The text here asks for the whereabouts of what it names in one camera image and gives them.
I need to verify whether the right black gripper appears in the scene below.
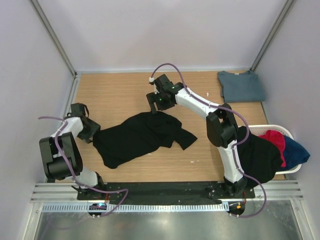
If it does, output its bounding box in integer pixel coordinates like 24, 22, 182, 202
146, 91, 175, 115

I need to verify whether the black t-shirt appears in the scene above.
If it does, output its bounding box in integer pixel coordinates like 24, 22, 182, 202
92, 111, 198, 169

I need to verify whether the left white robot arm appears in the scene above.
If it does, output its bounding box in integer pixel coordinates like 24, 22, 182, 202
39, 103, 106, 200

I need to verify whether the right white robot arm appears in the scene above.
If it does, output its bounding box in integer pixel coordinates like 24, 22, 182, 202
146, 74, 247, 198

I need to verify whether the folded teal t-shirt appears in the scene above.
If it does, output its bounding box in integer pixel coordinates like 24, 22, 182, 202
217, 70, 266, 103

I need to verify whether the white laundry basket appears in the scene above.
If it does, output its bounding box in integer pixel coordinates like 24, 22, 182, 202
241, 124, 301, 178

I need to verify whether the black garment in basket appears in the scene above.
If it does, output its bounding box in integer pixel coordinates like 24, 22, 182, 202
237, 133, 283, 188

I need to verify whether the red garment in basket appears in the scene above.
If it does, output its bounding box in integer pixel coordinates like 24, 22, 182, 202
258, 130, 287, 168

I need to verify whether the navy garment in basket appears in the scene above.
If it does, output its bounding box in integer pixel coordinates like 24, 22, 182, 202
283, 136, 311, 170

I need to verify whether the white slotted cable duct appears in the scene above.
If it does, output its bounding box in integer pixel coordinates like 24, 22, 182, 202
42, 202, 229, 213

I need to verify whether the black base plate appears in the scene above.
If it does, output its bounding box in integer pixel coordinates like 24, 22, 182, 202
76, 181, 256, 206

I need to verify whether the left aluminium corner post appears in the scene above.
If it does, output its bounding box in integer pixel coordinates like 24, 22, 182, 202
29, 0, 77, 79

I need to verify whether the aluminium corner post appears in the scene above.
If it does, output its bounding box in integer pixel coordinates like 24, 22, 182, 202
29, 0, 77, 79
249, 0, 297, 72

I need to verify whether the aluminium front rail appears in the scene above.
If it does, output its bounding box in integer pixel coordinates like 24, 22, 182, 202
31, 180, 304, 205

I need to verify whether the right aluminium corner post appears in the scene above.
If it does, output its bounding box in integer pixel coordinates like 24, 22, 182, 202
249, 0, 297, 72

